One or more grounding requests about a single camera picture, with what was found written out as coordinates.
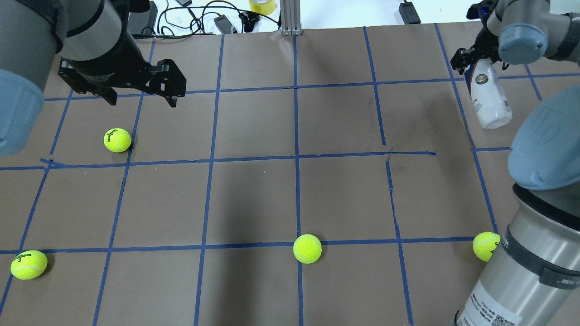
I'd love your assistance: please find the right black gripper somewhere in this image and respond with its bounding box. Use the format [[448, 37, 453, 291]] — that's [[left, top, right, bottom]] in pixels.
[[450, 28, 501, 76]]

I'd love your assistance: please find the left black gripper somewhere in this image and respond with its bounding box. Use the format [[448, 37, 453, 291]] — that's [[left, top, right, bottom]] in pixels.
[[58, 32, 187, 109]]

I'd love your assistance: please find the clear tennis ball can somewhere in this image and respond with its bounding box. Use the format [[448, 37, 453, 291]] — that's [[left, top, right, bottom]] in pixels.
[[465, 58, 513, 129]]

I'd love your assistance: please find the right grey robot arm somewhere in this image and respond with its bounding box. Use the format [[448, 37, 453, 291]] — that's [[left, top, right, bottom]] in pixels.
[[450, 0, 580, 326]]

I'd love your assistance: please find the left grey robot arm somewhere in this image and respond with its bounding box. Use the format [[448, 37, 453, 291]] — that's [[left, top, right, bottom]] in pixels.
[[0, 0, 187, 157]]

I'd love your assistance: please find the upper left tennis ball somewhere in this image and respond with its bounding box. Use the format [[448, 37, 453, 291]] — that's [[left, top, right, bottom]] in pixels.
[[103, 128, 132, 153]]

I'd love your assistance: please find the tennis ball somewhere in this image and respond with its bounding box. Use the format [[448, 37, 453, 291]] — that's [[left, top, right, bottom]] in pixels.
[[103, 128, 132, 153], [293, 235, 322, 264], [472, 231, 501, 263], [10, 250, 48, 280]]

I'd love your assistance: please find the lower right tennis ball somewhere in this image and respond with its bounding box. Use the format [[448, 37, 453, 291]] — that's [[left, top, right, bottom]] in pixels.
[[472, 231, 501, 263]]

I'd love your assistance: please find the lower left tennis ball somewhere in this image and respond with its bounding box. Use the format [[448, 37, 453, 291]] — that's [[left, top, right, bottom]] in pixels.
[[10, 250, 48, 280]]

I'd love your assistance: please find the centre tennis ball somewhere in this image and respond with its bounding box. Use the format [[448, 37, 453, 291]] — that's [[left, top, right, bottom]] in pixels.
[[293, 235, 322, 264]]

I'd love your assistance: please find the black box on table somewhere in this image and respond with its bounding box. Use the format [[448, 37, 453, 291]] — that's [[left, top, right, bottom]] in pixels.
[[128, 0, 158, 38]]

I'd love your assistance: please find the black power adapter right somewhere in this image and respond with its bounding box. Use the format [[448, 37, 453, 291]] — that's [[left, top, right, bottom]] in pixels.
[[398, 0, 422, 25]]

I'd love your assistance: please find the grey power adapter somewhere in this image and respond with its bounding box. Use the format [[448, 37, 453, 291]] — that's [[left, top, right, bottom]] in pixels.
[[213, 14, 238, 34]]

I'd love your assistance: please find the yellow tape roll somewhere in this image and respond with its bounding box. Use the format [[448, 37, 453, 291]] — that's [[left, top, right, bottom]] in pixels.
[[248, 0, 277, 16]]

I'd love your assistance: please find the black cable bundle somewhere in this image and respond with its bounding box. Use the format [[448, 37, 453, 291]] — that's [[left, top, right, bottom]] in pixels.
[[140, 0, 281, 39]]

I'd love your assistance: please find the aluminium frame post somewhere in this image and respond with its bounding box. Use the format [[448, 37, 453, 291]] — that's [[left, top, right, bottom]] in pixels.
[[280, 0, 303, 36]]

